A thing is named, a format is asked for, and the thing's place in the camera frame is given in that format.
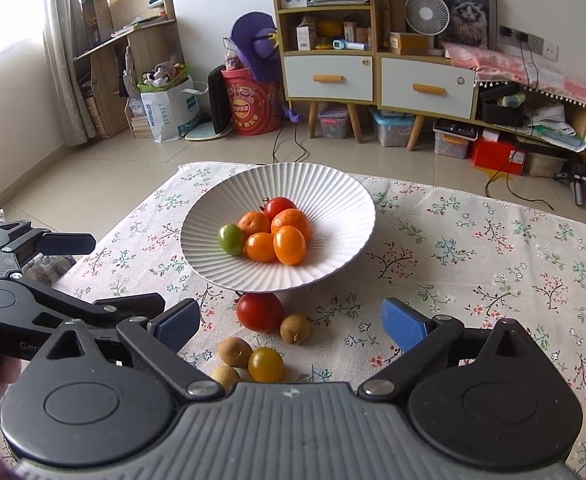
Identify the wooden bookshelf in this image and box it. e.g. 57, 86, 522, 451
74, 0, 183, 139

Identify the framed cat picture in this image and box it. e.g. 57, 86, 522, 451
437, 0, 498, 50

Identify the grey knitted cushion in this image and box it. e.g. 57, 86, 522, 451
0, 208, 77, 286

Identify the white desk fan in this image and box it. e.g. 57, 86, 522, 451
404, 0, 450, 55

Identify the purple plush toy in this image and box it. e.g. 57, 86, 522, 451
230, 11, 282, 84

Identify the red box on floor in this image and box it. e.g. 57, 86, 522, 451
471, 138, 526, 174

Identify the green plum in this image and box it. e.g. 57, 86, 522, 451
217, 223, 245, 256

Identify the wooden cabinet drawer unit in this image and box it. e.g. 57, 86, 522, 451
375, 53, 476, 151
273, 0, 382, 143

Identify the yellow cherry tomato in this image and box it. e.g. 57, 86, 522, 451
248, 347, 285, 382

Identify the wooden cabinet right drawer unit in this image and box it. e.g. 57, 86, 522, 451
375, 53, 476, 151

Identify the white paper bag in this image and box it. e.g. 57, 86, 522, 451
141, 78, 208, 143

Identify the pink cloth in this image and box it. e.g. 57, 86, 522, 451
444, 41, 586, 107

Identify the wooden cabinet left drawer unit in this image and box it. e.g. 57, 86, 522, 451
273, 0, 382, 143

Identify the red tomato with stem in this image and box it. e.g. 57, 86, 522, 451
261, 196, 296, 221

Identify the orange tangerine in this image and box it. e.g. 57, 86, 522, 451
236, 211, 271, 238
271, 208, 314, 244

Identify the low long cabinet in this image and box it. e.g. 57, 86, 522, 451
475, 81, 586, 156

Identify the orange oval tomato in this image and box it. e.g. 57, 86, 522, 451
273, 226, 307, 266

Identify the floral tablecloth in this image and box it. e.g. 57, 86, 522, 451
58, 162, 586, 477

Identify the red snack bucket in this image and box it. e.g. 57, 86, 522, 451
221, 67, 282, 136

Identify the brown longan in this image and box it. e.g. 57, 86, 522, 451
217, 337, 253, 370
209, 364, 242, 393
280, 313, 311, 344

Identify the white ribbed plate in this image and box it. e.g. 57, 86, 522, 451
181, 162, 376, 292

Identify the small orange tomato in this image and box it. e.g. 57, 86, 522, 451
245, 232, 276, 263

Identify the clear storage bin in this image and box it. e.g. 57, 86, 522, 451
369, 107, 414, 148

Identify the large red tomato by plate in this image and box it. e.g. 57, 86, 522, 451
235, 292, 284, 334

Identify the brown longan by tomato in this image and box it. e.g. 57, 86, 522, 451
280, 313, 311, 344

